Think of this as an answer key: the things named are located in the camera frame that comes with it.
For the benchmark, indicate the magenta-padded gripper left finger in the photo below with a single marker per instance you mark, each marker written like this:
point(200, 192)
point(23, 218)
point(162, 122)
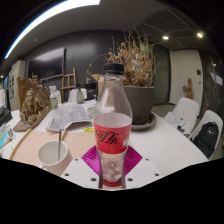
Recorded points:
point(81, 171)

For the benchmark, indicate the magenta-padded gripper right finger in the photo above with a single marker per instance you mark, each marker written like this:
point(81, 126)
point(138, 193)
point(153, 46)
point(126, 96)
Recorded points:
point(141, 170)

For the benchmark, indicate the clear red-label drink bottle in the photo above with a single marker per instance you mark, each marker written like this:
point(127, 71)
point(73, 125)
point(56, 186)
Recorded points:
point(112, 136)

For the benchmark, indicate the white ceramic mug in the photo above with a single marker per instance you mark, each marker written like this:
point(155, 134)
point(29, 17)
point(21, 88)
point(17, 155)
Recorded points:
point(50, 156)

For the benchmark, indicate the metal spoon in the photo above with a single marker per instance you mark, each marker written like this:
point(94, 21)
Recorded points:
point(60, 143)

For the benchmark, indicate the yellow tag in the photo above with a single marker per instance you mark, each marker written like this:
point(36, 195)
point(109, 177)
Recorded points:
point(88, 129)

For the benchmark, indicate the grey plant saucer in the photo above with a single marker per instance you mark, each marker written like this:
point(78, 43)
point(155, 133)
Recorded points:
point(146, 124)

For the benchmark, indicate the folded newspaper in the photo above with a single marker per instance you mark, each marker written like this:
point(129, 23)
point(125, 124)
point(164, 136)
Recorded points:
point(66, 116)

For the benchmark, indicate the small glass jar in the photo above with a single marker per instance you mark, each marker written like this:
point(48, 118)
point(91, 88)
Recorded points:
point(90, 112)

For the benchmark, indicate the white papers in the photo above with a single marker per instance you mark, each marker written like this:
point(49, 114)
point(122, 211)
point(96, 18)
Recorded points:
point(175, 119)

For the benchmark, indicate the black backpack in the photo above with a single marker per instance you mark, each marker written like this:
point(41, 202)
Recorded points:
point(205, 140)

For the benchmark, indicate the dried plant in grey pot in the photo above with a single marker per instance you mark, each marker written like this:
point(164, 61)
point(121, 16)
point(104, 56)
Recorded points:
point(141, 100)

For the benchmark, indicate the dark grey bottle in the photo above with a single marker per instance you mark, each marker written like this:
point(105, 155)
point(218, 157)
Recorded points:
point(80, 96)

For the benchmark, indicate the green-label plastic bottle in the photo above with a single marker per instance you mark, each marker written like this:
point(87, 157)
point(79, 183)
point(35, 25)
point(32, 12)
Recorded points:
point(53, 100)

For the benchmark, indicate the white plastic chair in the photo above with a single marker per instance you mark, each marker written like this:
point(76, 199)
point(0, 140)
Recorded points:
point(73, 95)
point(188, 108)
point(213, 116)

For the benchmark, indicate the small ink jar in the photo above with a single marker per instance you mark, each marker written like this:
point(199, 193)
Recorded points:
point(10, 131)

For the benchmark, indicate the colourful book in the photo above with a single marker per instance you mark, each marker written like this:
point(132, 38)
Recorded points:
point(2, 136)

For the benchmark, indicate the brown cardboard box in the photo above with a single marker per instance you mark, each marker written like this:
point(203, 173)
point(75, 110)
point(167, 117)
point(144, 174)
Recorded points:
point(98, 85)

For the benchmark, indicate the wooden easel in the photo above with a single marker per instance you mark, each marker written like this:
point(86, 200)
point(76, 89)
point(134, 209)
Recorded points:
point(68, 83)

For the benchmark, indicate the wooden figure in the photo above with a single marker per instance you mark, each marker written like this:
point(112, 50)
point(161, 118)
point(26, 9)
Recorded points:
point(187, 89)

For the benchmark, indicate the black boxes stack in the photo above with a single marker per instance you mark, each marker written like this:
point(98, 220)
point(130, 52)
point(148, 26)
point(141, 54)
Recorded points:
point(4, 117)

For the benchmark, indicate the round ceiling spotlight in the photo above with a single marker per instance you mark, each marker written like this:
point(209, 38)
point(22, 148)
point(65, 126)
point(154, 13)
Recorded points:
point(200, 34)
point(165, 37)

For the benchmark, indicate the long white ceiling light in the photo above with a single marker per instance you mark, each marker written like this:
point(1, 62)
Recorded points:
point(50, 11)

